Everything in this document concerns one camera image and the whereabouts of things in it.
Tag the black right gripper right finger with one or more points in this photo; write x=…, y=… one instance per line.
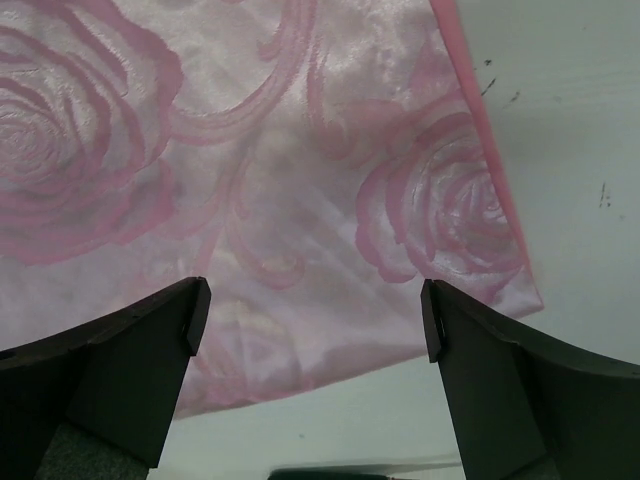
x=525, y=405

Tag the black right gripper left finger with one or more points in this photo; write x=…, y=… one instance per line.
x=96, y=401

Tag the pink rose satin placemat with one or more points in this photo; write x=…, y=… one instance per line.
x=314, y=161

